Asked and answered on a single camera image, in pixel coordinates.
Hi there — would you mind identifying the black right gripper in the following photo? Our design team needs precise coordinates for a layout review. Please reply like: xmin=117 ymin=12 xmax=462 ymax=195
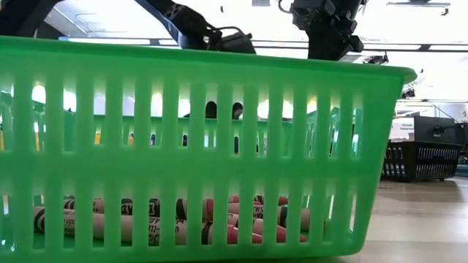
xmin=291 ymin=0 xmax=366 ymax=61

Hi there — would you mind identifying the ceiling rail fixture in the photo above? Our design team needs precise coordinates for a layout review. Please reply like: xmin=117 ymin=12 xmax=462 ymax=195
xmin=387 ymin=0 xmax=451 ymax=18

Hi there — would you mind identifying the black equipment cabinet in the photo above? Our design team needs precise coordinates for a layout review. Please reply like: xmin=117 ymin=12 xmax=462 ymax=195
xmin=412 ymin=115 xmax=468 ymax=146

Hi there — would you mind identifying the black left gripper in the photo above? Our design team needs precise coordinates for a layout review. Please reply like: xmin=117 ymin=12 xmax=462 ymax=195
xmin=210 ymin=31 xmax=257 ymax=55

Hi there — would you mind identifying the white printed sign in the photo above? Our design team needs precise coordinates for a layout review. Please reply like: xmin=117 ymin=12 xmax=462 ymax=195
xmin=388 ymin=116 xmax=416 ymax=142

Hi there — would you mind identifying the long ceiling light bar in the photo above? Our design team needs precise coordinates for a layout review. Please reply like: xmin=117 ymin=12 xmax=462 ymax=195
xmin=58 ymin=35 xmax=468 ymax=53

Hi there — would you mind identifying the black plastic basket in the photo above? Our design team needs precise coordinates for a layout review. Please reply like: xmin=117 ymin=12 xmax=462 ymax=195
xmin=380 ymin=140 xmax=466 ymax=183

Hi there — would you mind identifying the green plastic basket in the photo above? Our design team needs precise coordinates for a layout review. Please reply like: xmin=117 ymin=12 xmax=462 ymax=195
xmin=0 ymin=35 xmax=418 ymax=263

